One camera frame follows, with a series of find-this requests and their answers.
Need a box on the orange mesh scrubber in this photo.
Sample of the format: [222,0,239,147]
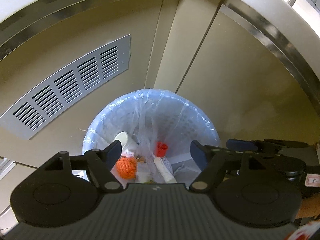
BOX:
[116,157,137,180]

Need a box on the person right hand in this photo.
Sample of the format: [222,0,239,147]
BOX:
[296,194,320,219]

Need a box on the grey cabinet vent grille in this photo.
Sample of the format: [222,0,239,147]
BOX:
[1,35,131,140]

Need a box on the brown paper bag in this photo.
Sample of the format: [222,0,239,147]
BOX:
[136,156,146,163]

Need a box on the clear plastic container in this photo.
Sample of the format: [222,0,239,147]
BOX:
[167,153,201,176]

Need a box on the blue lined trash basket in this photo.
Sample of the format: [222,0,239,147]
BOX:
[82,89,220,186]

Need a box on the white toothpaste box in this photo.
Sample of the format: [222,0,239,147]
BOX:
[135,163,164,184]

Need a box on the red plastic cup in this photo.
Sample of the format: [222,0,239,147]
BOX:
[155,141,168,158]

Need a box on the cream plastic tube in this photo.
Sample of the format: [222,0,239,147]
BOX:
[153,157,177,184]

